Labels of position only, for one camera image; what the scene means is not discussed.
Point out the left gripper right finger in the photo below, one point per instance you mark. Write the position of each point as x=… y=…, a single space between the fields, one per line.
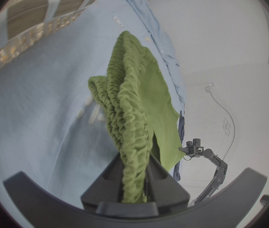
x=163 y=186

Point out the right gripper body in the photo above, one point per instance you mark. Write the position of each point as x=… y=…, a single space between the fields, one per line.
x=192 y=151

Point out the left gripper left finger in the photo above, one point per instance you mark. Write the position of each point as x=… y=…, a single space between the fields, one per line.
x=105 y=186

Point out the green shorts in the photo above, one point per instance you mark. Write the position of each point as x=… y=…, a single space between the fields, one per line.
x=129 y=103

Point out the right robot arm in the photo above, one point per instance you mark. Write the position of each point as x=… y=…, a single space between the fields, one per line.
x=220 y=170

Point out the round woven basket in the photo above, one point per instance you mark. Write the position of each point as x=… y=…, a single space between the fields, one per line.
x=29 y=15

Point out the dark blue T-shirt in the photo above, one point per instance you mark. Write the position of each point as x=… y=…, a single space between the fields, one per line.
x=181 y=132

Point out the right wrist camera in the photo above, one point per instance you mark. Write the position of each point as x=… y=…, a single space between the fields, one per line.
x=195 y=142

